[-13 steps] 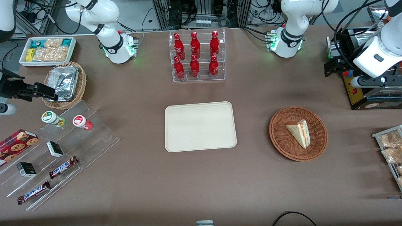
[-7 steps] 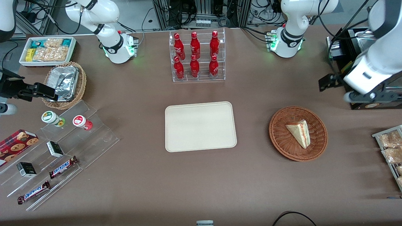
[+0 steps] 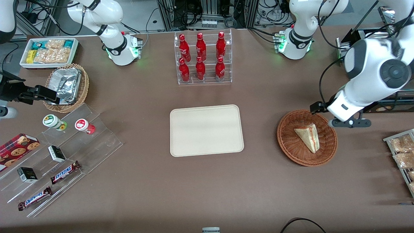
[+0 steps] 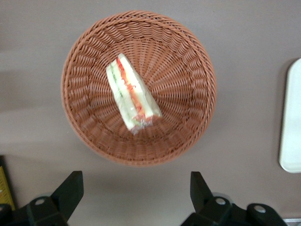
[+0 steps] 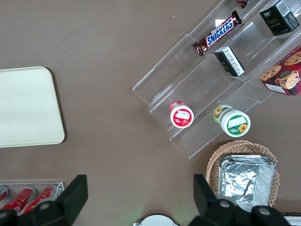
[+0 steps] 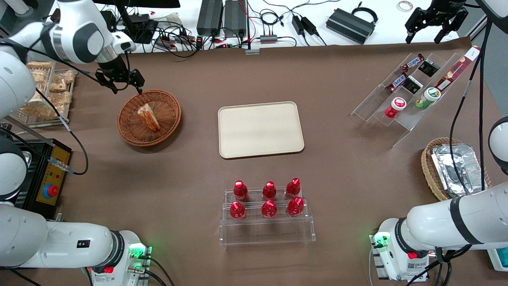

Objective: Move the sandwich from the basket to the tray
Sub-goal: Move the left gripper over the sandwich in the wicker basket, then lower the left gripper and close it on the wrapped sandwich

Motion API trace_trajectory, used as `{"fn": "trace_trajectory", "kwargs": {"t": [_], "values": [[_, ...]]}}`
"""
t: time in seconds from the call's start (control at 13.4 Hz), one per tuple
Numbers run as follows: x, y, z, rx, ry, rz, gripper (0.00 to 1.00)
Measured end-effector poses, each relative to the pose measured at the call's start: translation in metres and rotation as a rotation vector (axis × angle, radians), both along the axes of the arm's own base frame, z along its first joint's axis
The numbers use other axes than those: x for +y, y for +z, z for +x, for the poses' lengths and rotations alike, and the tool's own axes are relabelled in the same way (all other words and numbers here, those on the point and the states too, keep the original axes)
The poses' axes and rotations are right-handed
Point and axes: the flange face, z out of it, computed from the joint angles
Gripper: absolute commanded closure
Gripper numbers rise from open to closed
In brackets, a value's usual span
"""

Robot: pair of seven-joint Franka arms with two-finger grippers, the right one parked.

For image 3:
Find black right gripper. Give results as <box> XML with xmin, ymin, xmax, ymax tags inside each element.
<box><xmin>0</xmin><ymin>72</ymin><xmax>61</xmax><ymax>105</ymax></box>

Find triangle sandwich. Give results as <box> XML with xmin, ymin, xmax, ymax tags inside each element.
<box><xmin>294</xmin><ymin>123</ymin><xmax>321</xmax><ymax>154</ymax></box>

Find light tan wicker basket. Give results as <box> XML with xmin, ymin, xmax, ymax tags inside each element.
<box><xmin>43</xmin><ymin>63</ymin><xmax>90</xmax><ymax>113</ymax></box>

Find brown round wicker basket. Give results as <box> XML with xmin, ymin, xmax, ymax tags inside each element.
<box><xmin>277</xmin><ymin>109</ymin><xmax>338</xmax><ymax>167</ymax></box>

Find beige plastic tray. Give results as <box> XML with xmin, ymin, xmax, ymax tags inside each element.
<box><xmin>170</xmin><ymin>105</ymin><xmax>244</xmax><ymax>157</ymax></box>

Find silver foil package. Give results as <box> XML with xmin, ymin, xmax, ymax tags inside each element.
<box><xmin>48</xmin><ymin>68</ymin><xmax>82</xmax><ymax>105</ymax></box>

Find green label white cup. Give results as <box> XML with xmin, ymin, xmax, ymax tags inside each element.
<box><xmin>43</xmin><ymin>114</ymin><xmax>68</xmax><ymax>131</ymax></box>

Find clear bag of crackers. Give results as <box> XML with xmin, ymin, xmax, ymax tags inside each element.
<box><xmin>34</xmin><ymin>49</ymin><xmax>53</xmax><ymax>64</ymax></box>
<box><xmin>45</xmin><ymin>39</ymin><xmax>65</xmax><ymax>50</ymax></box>
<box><xmin>52</xmin><ymin>48</ymin><xmax>71</xmax><ymax>64</ymax></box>

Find red label white cup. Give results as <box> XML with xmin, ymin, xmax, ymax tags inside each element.
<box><xmin>75</xmin><ymin>119</ymin><xmax>96</xmax><ymax>135</ymax></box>

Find white rectangular snack bin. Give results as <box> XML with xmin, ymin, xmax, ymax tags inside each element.
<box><xmin>19</xmin><ymin>38</ymin><xmax>79</xmax><ymax>69</ymax></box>

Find black food warmer cabinet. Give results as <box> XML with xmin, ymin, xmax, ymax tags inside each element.
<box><xmin>335</xmin><ymin>5</ymin><xmax>414</xmax><ymax>114</ymax></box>

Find small black carton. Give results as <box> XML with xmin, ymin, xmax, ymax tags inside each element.
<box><xmin>17</xmin><ymin>167</ymin><xmax>38</xmax><ymax>183</ymax></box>
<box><xmin>48</xmin><ymin>146</ymin><xmax>66</xmax><ymax>163</ymax></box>

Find red cookie box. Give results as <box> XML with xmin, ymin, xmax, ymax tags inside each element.
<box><xmin>0</xmin><ymin>133</ymin><xmax>40</xmax><ymax>172</ymax></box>

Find clear acrylic stepped shelf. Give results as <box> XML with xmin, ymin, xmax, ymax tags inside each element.
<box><xmin>0</xmin><ymin>103</ymin><xmax>124</xmax><ymax>218</ymax></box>

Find snickers chocolate bar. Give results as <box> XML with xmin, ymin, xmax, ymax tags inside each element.
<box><xmin>18</xmin><ymin>186</ymin><xmax>53</xmax><ymax>211</ymax></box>
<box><xmin>50</xmin><ymin>161</ymin><xmax>81</xmax><ymax>185</ymax></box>

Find red cola bottle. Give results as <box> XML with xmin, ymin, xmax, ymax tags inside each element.
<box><xmin>179</xmin><ymin>34</ymin><xmax>191</xmax><ymax>62</ymax></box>
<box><xmin>215</xmin><ymin>57</ymin><xmax>225</xmax><ymax>81</ymax></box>
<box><xmin>195</xmin><ymin>56</ymin><xmax>206</xmax><ymax>81</ymax></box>
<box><xmin>216</xmin><ymin>31</ymin><xmax>226</xmax><ymax>60</ymax></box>
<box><xmin>179</xmin><ymin>58</ymin><xmax>190</xmax><ymax>82</ymax></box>
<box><xmin>196</xmin><ymin>32</ymin><xmax>207</xmax><ymax>61</ymax></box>

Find clear acrylic bottle rack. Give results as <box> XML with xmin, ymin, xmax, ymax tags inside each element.
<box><xmin>174</xmin><ymin>29</ymin><xmax>233</xmax><ymax>85</ymax></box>

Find metal wire display rack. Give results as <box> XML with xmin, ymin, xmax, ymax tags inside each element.
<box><xmin>383</xmin><ymin>129</ymin><xmax>414</xmax><ymax>198</ymax></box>

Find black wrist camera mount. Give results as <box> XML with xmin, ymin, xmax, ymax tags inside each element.
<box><xmin>310</xmin><ymin>101</ymin><xmax>328</xmax><ymax>115</ymax></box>

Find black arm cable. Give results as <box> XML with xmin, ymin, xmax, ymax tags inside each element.
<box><xmin>319</xmin><ymin>57</ymin><xmax>346</xmax><ymax>105</ymax></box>

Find black cable loop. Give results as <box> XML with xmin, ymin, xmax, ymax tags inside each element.
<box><xmin>280</xmin><ymin>218</ymin><xmax>327</xmax><ymax>233</ymax></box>

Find aluminium frame rack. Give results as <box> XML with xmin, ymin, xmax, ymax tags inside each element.
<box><xmin>157</xmin><ymin>0</ymin><xmax>259</xmax><ymax>31</ymax></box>

